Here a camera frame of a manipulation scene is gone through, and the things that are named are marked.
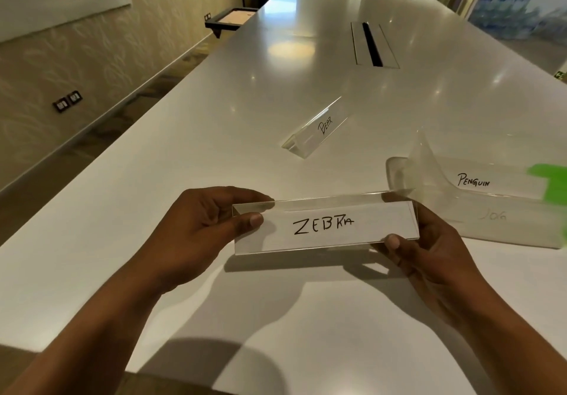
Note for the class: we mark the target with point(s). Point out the person's right hand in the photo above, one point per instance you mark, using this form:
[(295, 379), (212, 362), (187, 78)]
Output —
[(436, 266)]

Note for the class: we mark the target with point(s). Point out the person's left hand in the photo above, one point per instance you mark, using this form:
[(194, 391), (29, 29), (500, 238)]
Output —
[(195, 235)]

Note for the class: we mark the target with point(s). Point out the person's right thumb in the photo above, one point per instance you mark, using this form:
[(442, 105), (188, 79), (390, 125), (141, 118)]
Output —
[(396, 245)]

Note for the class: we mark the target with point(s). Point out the person's left thumb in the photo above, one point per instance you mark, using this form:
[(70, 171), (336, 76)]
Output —
[(248, 223)]

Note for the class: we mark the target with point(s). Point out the clear acrylic name holder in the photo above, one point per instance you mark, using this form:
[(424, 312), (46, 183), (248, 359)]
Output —
[(301, 142), (283, 248), (509, 226), (425, 164)]

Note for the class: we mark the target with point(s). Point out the person's right forearm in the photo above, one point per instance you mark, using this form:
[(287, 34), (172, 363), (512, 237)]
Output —
[(509, 346)]

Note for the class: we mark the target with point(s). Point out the person's left forearm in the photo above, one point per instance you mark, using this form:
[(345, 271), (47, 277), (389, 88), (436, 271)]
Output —
[(88, 337)]

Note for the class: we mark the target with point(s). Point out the white handwritten name card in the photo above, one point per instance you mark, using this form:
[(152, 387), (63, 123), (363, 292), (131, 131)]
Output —
[(330, 124), (496, 177), (336, 226)]

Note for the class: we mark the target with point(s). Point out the green paper sheet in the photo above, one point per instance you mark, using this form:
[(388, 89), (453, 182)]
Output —
[(551, 184)]

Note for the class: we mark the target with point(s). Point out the paper sheet in tray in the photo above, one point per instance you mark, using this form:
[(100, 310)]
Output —
[(237, 16)]

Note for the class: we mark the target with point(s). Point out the green floor sign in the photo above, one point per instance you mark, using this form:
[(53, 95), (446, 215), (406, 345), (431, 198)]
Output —
[(561, 76)]

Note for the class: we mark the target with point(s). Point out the stack of water bottles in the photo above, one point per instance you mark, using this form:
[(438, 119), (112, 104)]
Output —
[(514, 7)]

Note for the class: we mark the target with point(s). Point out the black wall socket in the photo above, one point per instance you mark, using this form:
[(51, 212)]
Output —
[(61, 105), (74, 98), (207, 15)]

